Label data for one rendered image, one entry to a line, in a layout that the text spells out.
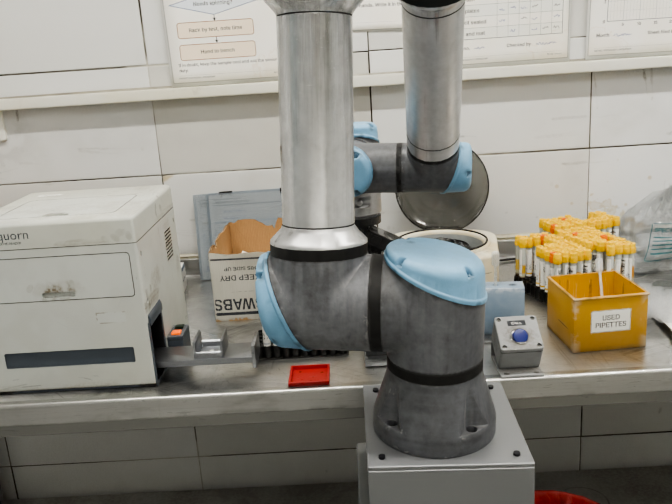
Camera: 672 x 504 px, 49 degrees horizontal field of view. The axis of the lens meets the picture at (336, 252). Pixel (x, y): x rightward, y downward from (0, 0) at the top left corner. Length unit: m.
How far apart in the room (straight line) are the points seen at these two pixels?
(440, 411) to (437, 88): 0.40
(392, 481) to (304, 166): 0.37
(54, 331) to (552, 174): 1.19
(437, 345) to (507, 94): 1.07
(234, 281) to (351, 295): 0.72
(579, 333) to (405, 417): 0.53
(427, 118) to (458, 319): 0.30
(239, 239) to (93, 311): 0.60
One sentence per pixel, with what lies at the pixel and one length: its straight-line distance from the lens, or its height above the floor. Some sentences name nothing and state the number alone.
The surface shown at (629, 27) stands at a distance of 1.89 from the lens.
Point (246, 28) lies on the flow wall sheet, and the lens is 1.78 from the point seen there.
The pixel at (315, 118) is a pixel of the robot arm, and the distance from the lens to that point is 0.82.
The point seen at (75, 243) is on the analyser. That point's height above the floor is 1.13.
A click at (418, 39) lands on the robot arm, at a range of 0.92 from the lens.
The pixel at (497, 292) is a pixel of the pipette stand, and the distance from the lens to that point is 1.35.
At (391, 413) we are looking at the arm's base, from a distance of 0.91.
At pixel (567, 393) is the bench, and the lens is 1.28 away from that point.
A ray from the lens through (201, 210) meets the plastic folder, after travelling 1.83.
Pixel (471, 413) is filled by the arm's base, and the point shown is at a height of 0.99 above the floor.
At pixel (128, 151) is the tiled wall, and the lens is 1.87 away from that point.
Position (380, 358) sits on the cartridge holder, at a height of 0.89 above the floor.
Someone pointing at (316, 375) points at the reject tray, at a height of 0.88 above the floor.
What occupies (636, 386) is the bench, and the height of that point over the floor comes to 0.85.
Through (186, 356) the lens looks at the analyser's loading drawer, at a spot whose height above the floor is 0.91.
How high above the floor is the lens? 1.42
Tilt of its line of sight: 16 degrees down
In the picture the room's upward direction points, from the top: 4 degrees counter-clockwise
